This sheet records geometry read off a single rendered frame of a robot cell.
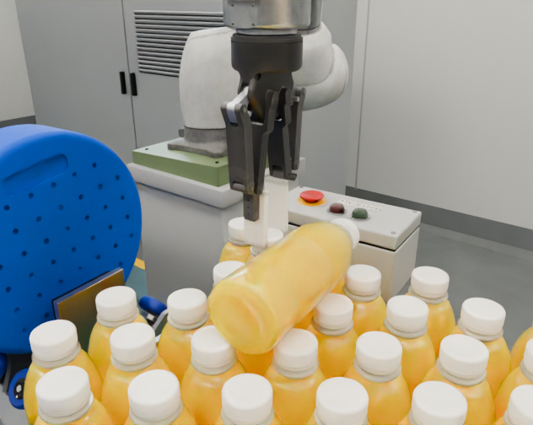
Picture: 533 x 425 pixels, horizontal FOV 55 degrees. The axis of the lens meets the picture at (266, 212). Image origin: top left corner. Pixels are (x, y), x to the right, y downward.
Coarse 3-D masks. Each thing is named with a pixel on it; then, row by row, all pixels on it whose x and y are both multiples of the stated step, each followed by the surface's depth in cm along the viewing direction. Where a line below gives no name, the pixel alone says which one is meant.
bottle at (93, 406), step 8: (96, 400) 43; (88, 408) 40; (96, 408) 42; (104, 408) 42; (40, 416) 39; (48, 416) 39; (72, 416) 39; (80, 416) 40; (88, 416) 41; (96, 416) 41; (104, 416) 42; (40, 424) 40; (48, 424) 40; (56, 424) 39; (64, 424) 39; (72, 424) 40; (80, 424) 40; (88, 424) 40; (96, 424) 41; (104, 424) 41; (112, 424) 43
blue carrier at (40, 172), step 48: (0, 144) 57; (48, 144) 60; (96, 144) 66; (0, 192) 56; (48, 192) 61; (96, 192) 67; (0, 240) 57; (48, 240) 63; (96, 240) 69; (0, 288) 59; (48, 288) 64; (0, 336) 60
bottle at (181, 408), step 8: (184, 408) 42; (128, 416) 41; (176, 416) 39; (184, 416) 41; (192, 416) 42; (128, 424) 40; (136, 424) 39; (144, 424) 39; (152, 424) 39; (160, 424) 39; (168, 424) 39; (176, 424) 40; (184, 424) 40; (192, 424) 41
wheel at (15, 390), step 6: (18, 372) 59; (24, 372) 59; (18, 378) 59; (24, 378) 59; (12, 384) 59; (18, 384) 59; (12, 390) 59; (18, 390) 58; (12, 396) 59; (18, 396) 58; (12, 402) 58; (18, 402) 58; (18, 408) 58
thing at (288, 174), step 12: (288, 96) 56; (288, 108) 57; (276, 120) 57; (288, 120) 57; (276, 132) 58; (276, 144) 59; (288, 144) 59; (276, 156) 60; (288, 156) 60; (288, 168) 61
